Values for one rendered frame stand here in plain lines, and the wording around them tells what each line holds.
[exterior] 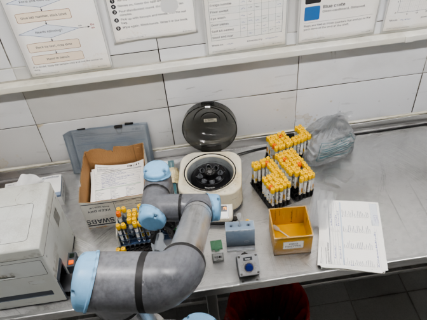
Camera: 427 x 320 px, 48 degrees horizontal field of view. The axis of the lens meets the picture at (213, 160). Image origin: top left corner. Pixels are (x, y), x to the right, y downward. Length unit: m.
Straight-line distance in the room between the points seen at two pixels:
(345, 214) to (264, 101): 0.55
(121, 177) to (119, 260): 1.03
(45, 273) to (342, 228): 1.01
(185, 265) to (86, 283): 0.18
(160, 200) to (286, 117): 0.91
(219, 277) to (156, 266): 0.77
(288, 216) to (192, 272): 0.86
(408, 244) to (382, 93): 0.66
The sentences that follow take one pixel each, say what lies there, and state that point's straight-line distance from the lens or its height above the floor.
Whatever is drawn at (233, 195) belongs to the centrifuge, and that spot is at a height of 0.97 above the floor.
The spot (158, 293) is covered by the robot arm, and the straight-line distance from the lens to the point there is 0.90.
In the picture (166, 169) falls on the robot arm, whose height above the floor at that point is 1.35.
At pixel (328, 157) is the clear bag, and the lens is 1.99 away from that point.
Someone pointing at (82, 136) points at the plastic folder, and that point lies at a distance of 1.99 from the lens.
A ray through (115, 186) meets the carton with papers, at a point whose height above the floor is 0.94.
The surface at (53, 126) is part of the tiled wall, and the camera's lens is 1.99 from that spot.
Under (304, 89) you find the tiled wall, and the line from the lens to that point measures 1.97.
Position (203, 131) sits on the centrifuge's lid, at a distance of 1.93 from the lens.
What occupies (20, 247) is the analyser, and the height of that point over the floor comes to 1.17.
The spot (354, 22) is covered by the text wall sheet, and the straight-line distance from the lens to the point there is 1.86.
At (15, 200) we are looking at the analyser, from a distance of 1.65.
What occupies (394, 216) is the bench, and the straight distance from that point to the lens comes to 1.88.
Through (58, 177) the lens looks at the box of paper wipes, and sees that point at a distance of 2.03.
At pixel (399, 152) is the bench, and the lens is 2.13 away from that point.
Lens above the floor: 2.27
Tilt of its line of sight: 44 degrees down
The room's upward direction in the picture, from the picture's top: 6 degrees counter-clockwise
